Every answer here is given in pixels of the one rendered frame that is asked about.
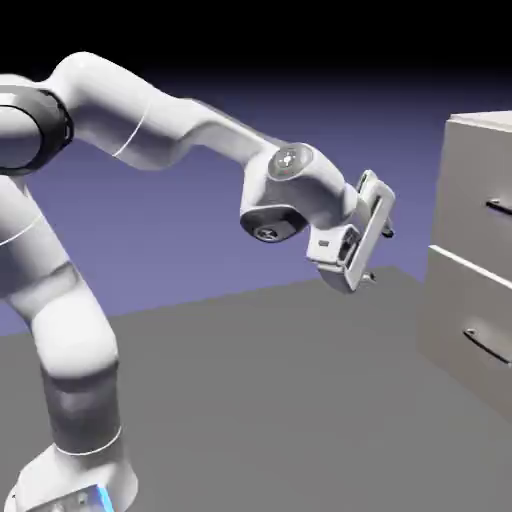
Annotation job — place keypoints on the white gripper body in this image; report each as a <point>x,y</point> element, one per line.
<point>370,232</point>

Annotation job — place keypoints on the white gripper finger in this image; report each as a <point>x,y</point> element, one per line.
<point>387,229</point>
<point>368,276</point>

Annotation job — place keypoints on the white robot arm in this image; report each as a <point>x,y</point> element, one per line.
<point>132,120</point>

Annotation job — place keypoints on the grey cabinet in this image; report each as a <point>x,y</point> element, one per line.
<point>460,200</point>

